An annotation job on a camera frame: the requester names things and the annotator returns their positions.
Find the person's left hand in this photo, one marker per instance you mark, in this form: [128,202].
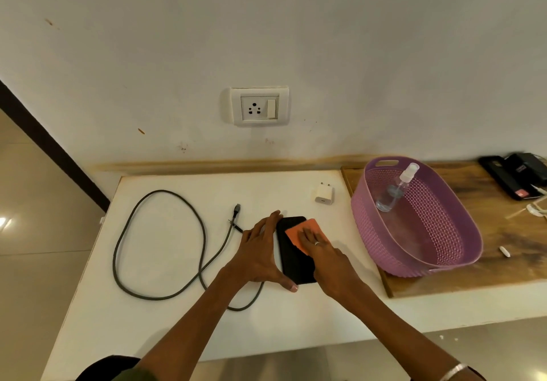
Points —
[256,261]

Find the person's right hand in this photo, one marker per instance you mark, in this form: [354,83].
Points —
[337,271]

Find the black smartphone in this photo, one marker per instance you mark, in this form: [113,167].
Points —
[295,265]

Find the orange cleaning cloth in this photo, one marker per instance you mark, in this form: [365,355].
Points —
[295,233]

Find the white charger adapter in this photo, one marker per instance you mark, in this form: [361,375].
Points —
[324,193]

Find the clear spray bottle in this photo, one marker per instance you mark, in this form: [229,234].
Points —
[391,197]

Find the person's left forearm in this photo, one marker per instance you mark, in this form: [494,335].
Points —
[192,329]

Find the person's right forearm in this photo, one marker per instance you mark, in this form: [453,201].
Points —
[406,338]

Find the purple plastic basket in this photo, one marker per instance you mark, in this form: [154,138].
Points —
[448,231]

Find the brown wooden board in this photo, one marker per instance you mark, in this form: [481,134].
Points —
[491,222]

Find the small white cap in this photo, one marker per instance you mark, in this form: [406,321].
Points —
[504,251]

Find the green shirt sleeve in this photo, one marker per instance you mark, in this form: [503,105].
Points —
[132,375]

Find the black trousers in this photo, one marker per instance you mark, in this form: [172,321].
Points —
[102,370]

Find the black power adapter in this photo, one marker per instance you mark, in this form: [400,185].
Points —
[525,167]

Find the white wall socket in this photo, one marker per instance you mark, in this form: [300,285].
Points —
[258,107]

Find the dark door frame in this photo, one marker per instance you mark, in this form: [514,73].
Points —
[51,146]

